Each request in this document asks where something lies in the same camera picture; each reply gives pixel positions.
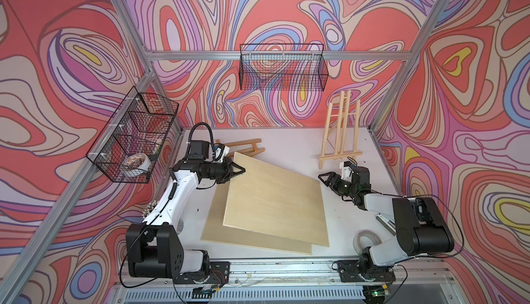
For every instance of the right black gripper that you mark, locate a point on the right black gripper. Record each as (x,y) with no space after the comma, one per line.
(332,175)

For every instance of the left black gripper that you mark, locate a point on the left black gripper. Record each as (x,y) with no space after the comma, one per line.
(227,171)

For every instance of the wooden easel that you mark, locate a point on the wooden easel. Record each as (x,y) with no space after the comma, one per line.
(336,124)
(247,147)

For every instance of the plywood board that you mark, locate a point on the plywood board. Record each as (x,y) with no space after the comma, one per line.
(215,232)
(270,200)

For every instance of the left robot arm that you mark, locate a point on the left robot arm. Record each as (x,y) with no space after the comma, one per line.
(153,248)

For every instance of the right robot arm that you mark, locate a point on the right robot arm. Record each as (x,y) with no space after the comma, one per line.
(419,228)

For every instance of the metal stapler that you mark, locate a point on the metal stapler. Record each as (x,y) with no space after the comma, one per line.
(387,224)

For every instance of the clear tape roll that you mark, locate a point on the clear tape roll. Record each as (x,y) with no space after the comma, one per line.
(365,238)

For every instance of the cup of pencils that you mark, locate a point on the cup of pencils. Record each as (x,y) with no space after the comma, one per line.
(149,208)

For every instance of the patterned tape roll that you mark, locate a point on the patterned tape roll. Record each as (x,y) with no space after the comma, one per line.
(135,165)

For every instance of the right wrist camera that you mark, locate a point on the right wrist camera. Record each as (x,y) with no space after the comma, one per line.
(347,168)

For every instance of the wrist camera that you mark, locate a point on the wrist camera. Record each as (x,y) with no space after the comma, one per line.
(201,150)
(347,168)

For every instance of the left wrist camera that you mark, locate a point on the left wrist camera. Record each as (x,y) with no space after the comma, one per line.
(201,150)

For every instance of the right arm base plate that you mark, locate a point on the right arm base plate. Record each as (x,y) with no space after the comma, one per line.
(351,271)

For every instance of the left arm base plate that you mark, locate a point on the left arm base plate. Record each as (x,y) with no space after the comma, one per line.
(215,271)

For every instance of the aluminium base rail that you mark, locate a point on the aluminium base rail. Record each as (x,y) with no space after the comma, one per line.
(306,280)

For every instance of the left black wire basket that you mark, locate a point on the left black wire basket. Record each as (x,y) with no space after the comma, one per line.
(140,124)

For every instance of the black wire basket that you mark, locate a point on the black wire basket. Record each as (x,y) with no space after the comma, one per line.
(140,124)
(283,67)

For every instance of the back black wire basket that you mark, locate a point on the back black wire basket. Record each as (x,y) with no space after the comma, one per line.
(283,67)

